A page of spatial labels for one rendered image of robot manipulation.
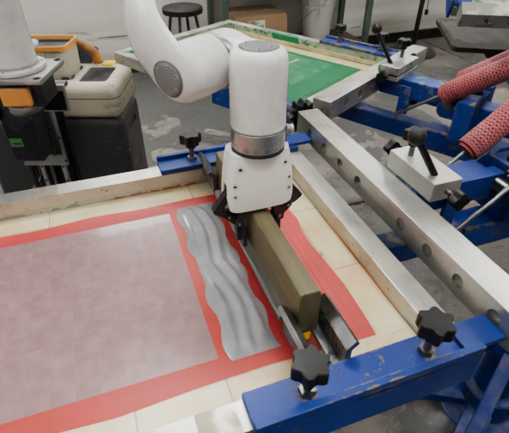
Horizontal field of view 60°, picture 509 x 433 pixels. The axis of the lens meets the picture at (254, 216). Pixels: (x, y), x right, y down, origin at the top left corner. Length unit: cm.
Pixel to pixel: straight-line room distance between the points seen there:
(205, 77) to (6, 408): 47
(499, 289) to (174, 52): 50
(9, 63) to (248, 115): 63
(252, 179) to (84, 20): 388
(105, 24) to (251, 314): 395
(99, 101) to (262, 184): 110
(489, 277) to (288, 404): 32
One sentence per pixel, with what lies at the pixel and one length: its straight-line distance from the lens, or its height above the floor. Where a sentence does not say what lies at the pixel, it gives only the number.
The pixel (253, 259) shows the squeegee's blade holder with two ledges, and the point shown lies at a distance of 68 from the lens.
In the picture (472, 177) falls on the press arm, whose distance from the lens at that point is 88.
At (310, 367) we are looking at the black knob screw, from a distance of 49.
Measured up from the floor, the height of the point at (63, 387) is 96.
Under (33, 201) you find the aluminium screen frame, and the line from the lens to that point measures 92.
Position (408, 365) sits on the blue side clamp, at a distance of 58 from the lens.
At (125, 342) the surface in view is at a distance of 65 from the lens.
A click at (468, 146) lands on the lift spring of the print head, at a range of 95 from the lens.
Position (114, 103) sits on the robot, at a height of 85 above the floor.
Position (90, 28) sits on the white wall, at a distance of 444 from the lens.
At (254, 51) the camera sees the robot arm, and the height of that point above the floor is 130.
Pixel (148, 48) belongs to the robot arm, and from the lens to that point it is 58.
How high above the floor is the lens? 146
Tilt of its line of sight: 37 degrees down
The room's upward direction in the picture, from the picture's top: straight up
